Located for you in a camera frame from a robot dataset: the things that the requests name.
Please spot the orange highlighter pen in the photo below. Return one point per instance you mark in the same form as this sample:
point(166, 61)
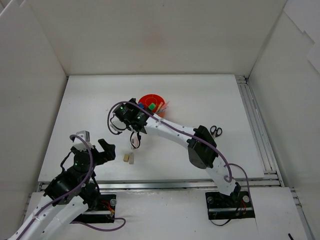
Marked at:
point(165, 104)

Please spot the pink white mini stapler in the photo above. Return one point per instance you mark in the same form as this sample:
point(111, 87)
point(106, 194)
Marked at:
point(135, 140)

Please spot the small tan eraser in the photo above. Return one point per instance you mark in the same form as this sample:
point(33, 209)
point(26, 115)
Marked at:
point(126, 158)

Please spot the green capped black highlighter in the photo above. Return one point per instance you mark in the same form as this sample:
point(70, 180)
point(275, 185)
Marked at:
point(152, 106)

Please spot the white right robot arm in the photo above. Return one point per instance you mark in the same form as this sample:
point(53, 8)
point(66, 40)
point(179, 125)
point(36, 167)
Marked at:
point(199, 143)

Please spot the aluminium front rail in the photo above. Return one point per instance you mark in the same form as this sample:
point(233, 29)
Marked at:
point(160, 185)

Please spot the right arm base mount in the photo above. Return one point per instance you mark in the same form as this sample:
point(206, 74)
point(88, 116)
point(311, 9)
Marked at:
point(222, 209)

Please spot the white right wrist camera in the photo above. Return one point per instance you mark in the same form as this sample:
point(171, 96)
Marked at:
point(117, 125)

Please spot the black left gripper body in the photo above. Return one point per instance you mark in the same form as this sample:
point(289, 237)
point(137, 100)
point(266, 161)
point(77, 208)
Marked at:
point(99, 156)

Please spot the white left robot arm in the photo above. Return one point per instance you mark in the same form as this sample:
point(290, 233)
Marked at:
point(70, 194)

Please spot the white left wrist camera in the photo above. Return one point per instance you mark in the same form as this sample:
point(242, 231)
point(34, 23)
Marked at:
point(81, 140)

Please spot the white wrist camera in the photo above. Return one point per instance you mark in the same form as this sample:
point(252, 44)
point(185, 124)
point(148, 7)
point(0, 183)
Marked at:
point(117, 125)
point(81, 140)

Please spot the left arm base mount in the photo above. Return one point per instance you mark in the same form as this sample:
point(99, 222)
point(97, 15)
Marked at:
point(100, 210)

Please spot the black handled scissors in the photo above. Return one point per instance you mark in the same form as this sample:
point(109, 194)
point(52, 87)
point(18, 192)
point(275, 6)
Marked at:
point(215, 131)

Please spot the long beige eraser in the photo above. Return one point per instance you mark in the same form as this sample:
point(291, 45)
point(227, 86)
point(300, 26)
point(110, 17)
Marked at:
point(131, 158)

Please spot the orange round compartment container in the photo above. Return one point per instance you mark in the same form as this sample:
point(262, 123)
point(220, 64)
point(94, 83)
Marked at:
point(152, 98)

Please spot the yellow clear gel pen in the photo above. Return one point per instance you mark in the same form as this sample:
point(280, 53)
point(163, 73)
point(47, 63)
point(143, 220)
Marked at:
point(159, 107)

